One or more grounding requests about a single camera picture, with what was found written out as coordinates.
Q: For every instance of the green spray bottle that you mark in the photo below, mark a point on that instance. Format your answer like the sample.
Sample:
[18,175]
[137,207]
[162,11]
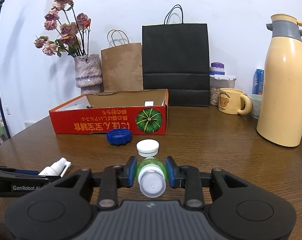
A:
[151,176]

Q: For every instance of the yellow thermos jug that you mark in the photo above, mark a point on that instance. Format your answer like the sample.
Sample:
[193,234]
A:
[280,119]

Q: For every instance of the dried pink rose bouquet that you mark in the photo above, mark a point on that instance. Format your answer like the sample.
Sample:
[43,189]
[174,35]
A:
[73,31]

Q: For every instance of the purple white jar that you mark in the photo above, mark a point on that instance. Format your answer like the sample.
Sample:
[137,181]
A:
[217,68]

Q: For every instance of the white ribbed screw cap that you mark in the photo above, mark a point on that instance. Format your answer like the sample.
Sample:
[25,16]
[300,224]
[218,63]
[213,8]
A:
[147,148]

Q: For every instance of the clear seed container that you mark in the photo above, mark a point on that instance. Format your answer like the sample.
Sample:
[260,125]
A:
[217,82]

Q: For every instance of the purple textured vase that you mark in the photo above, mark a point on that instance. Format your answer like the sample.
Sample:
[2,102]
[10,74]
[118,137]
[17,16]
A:
[88,74]

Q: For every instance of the white nasal spray bottle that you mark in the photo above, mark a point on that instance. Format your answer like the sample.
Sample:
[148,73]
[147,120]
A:
[59,168]

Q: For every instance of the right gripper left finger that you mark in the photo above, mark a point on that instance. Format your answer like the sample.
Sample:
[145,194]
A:
[113,178]

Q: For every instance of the brown paper bag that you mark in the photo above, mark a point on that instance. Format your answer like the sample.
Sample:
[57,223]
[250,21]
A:
[121,64]

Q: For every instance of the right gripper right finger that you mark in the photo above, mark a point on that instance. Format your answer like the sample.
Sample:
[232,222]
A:
[188,178]

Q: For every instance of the red cardboard box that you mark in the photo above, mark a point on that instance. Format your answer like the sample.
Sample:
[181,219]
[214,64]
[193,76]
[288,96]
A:
[100,113]

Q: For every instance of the blue bottle cap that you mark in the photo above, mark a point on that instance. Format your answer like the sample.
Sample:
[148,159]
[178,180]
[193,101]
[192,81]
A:
[119,136]

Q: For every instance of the blue soda can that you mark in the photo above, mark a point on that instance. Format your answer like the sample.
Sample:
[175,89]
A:
[258,80]

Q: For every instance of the yellow bear mug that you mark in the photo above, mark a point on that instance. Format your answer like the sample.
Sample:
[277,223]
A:
[234,101]

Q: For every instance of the black paper bag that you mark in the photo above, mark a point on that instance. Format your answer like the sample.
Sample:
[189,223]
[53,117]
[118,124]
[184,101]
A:
[176,57]

